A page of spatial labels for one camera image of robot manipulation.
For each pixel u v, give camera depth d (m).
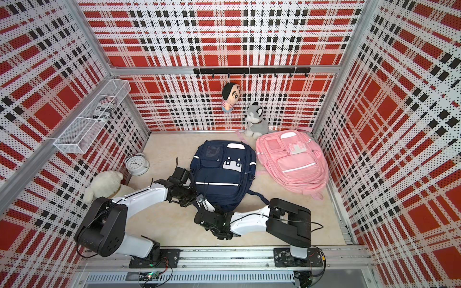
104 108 0.74
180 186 0.75
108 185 0.77
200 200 0.71
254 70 0.89
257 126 1.11
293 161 1.01
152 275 0.70
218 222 0.63
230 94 0.91
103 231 0.43
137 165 1.01
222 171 0.99
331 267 0.72
